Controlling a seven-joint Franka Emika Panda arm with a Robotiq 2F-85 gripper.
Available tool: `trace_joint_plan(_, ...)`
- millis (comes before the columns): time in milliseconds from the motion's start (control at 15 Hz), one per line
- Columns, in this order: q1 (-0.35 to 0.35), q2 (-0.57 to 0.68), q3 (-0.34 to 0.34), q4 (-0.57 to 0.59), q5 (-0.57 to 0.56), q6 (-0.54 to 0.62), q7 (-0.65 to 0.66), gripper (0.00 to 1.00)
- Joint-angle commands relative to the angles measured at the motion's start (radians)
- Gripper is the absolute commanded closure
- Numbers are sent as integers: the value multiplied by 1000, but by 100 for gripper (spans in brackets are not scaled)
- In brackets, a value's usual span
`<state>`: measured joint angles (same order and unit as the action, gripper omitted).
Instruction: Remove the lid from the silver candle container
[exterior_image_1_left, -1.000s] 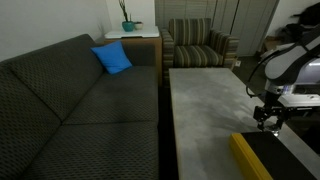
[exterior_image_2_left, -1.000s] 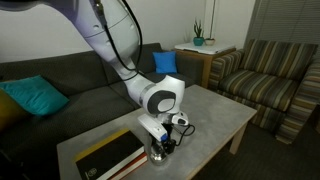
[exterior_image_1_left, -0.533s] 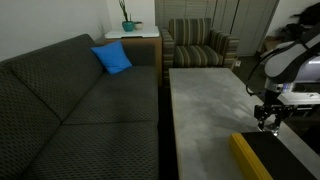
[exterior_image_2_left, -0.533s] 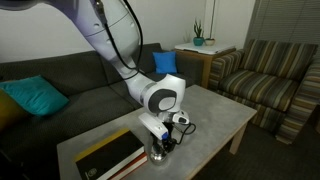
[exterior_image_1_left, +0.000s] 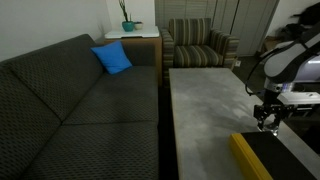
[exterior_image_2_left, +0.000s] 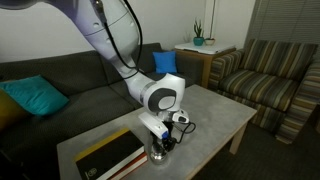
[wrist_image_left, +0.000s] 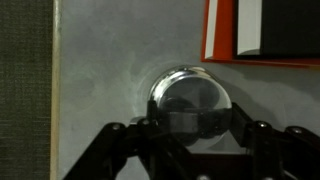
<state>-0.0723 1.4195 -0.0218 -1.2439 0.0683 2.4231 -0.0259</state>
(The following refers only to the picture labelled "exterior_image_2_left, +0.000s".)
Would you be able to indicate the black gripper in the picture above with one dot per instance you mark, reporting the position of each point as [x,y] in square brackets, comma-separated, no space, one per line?
[166,128]

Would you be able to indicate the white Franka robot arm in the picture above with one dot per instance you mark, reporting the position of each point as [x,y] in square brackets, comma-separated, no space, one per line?
[116,33]

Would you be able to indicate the silver candle container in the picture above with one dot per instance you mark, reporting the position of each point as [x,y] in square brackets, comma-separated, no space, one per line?
[158,159]

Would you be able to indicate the red and white book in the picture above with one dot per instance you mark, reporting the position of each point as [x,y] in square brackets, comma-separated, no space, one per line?
[133,165]

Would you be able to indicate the black book with yellow spine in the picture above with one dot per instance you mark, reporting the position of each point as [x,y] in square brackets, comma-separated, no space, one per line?
[110,156]

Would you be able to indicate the wooden coffee table leg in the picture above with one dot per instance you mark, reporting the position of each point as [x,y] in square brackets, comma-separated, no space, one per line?
[237,140]

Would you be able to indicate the blue throw pillow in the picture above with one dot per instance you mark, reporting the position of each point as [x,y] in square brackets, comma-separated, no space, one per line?
[165,62]

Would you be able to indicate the wooden side table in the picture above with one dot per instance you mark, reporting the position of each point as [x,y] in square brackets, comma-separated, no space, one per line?
[206,66]

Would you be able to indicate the dark grey patterned sofa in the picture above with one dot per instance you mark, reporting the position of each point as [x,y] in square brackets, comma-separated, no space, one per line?
[83,100]

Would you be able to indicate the teal pot with plant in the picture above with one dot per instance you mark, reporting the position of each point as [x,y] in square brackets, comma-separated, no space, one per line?
[198,41]

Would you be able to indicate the small white plant pot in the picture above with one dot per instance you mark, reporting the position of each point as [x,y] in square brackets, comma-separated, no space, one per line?
[209,41]

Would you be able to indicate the striped armchair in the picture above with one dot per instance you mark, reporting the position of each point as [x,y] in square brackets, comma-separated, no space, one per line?
[263,86]

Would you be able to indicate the teal throw pillow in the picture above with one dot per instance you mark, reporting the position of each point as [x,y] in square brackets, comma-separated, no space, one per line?
[33,95]

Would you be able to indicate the yellow throw pillow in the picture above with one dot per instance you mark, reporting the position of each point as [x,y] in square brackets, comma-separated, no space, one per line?
[8,113]

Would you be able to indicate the grey window blinds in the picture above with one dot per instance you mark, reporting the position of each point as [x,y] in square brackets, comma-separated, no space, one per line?
[286,20]

